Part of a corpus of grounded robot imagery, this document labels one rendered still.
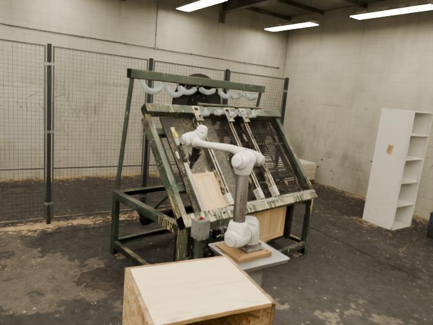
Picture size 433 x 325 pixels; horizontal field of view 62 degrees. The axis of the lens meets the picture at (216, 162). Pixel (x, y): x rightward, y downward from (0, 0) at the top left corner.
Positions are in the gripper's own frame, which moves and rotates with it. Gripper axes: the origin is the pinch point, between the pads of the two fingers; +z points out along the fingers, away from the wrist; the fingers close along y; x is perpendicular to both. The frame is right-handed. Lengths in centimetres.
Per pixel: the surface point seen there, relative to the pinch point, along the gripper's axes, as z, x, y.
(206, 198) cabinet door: 37.9, 7.2, -24.5
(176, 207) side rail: 36.7, 14.8, 12.8
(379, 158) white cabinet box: 56, -61, -425
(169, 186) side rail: 25.6, -3.2, 14.5
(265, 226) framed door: 100, 5, -133
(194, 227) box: 35, 44, 9
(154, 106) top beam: -19, -76, 11
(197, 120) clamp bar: -7, -71, -40
